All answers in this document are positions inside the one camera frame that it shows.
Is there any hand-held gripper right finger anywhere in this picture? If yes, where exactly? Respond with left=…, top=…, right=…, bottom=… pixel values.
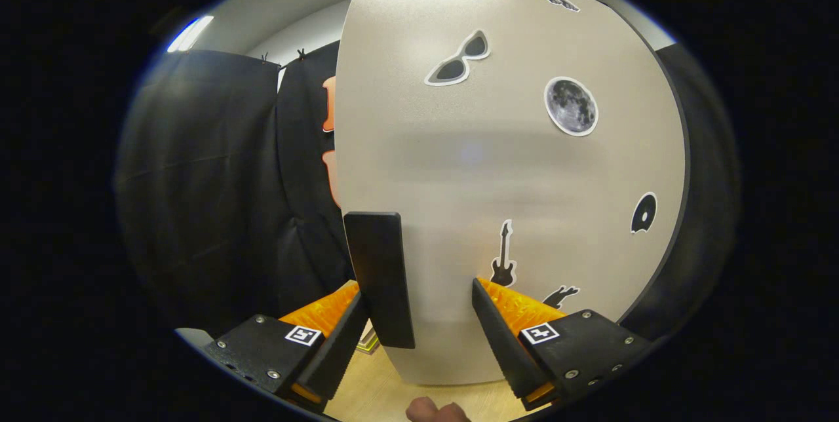
left=472, top=277, right=653, bottom=411

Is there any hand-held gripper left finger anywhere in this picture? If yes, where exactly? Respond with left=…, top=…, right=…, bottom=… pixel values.
left=205, top=280, right=369, bottom=413

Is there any black door handle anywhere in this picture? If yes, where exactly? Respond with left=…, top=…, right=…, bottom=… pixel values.
left=343, top=211, right=416, bottom=349

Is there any beige shoe cabinet door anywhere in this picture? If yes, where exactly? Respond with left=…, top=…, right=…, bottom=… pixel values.
left=334, top=0, right=686, bottom=385

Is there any stack of books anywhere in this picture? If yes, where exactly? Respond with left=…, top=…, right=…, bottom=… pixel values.
left=357, top=320, right=380, bottom=354

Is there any black backdrop cloth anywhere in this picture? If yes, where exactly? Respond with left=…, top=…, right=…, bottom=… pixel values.
left=115, top=42, right=741, bottom=344

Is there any row of black cloth clips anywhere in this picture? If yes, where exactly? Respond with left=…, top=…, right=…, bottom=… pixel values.
left=261, top=48, right=309, bottom=64

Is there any long ceiling light strip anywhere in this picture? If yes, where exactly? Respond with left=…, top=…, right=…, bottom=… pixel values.
left=166, top=14, right=215, bottom=54

